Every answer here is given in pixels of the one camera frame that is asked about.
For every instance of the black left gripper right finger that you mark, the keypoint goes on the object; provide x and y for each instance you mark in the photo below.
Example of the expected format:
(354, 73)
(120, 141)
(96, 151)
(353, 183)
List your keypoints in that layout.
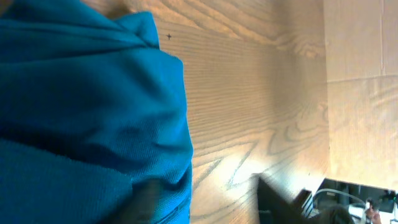
(274, 209)

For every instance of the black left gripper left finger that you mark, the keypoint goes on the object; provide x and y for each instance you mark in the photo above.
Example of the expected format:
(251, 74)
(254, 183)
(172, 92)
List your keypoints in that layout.
(140, 208)

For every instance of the teal blue t-shirt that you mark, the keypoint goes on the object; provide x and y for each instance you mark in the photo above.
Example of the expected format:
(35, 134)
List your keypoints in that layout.
(91, 109)

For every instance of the brown cardboard box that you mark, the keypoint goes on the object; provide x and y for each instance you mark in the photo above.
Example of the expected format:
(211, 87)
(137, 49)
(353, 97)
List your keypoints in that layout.
(361, 62)

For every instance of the black mounting rail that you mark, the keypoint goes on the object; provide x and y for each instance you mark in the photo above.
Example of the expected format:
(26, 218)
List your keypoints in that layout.
(355, 198)

